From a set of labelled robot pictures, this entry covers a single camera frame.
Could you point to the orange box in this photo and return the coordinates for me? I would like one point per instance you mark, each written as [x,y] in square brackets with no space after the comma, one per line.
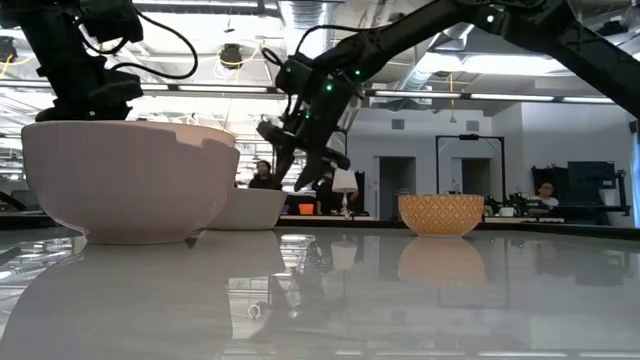
[306,208]

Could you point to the white mug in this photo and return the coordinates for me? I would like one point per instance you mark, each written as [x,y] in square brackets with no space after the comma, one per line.
[507,211]

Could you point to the black metal table frame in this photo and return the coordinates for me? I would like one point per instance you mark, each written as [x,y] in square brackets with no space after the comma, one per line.
[575,230]

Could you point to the long ceiling light strip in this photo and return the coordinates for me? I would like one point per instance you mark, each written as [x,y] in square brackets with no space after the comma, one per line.
[417,94]
[222,89]
[512,97]

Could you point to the black rectangular stand frame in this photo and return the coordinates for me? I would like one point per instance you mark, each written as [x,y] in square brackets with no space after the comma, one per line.
[437,165]

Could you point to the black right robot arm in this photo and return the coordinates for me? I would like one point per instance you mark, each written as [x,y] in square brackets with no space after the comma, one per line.
[575,45]

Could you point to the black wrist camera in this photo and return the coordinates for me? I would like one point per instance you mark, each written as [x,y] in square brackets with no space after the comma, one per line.
[295,75]
[112,20]

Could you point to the large pale pink bowl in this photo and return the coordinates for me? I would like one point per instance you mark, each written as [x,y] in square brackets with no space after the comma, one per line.
[120,185]

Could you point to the orange patterned bowl blue inside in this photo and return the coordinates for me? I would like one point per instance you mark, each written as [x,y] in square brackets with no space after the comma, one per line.
[441,215]

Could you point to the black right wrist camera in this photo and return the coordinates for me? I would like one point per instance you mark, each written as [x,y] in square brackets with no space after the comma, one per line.
[295,75]

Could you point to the white table lamp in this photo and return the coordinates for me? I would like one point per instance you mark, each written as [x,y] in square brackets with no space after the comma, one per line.
[345,182]

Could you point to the pale beige bowl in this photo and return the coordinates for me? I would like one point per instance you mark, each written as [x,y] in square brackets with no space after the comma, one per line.
[195,132]

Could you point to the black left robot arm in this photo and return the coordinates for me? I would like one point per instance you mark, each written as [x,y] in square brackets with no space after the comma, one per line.
[55,45]

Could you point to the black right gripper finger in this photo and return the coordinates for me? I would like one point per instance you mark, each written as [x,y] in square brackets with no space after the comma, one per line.
[312,175]
[283,162]

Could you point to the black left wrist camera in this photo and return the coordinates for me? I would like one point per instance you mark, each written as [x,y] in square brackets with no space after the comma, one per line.
[112,20]

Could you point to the white bowl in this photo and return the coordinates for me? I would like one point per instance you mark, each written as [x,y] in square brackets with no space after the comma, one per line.
[250,210]

